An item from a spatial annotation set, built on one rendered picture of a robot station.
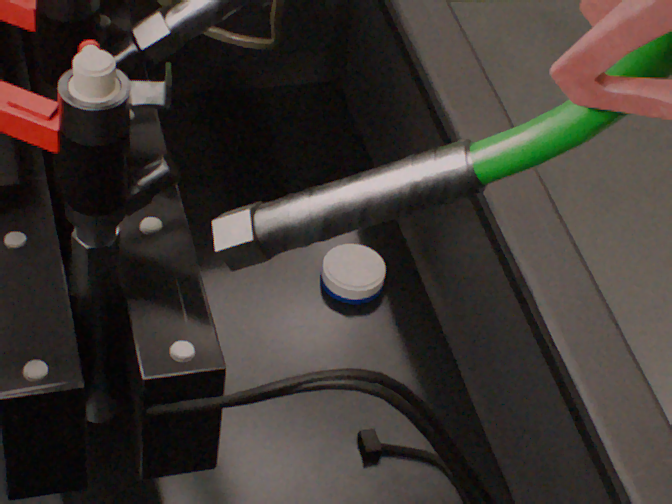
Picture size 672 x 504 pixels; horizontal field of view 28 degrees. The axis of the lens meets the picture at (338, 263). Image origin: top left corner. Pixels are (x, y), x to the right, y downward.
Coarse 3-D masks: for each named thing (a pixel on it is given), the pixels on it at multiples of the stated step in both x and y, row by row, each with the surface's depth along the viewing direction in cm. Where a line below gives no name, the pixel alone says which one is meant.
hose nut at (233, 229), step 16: (240, 208) 47; (256, 208) 46; (224, 224) 46; (240, 224) 46; (224, 240) 46; (240, 240) 46; (256, 240) 46; (224, 256) 46; (240, 256) 46; (256, 256) 46; (272, 256) 46
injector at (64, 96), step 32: (64, 96) 51; (128, 96) 52; (64, 128) 52; (96, 128) 52; (128, 128) 53; (64, 160) 54; (96, 160) 53; (128, 160) 55; (160, 160) 56; (64, 192) 55; (96, 192) 54; (128, 192) 56; (96, 224) 56; (96, 256) 58; (96, 288) 59; (96, 320) 61; (96, 352) 63; (96, 384) 64; (96, 416) 66
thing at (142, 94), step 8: (136, 88) 53; (144, 88) 53; (152, 88) 53; (160, 88) 53; (136, 96) 52; (144, 96) 52; (152, 96) 52; (160, 96) 53; (128, 104) 52; (136, 104) 52; (144, 104) 52; (152, 104) 52; (160, 104) 52
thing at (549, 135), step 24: (648, 48) 39; (624, 72) 39; (648, 72) 39; (552, 120) 41; (576, 120) 41; (600, 120) 40; (480, 144) 43; (504, 144) 42; (528, 144) 42; (552, 144) 41; (576, 144) 41; (480, 168) 42; (504, 168) 42; (528, 168) 42
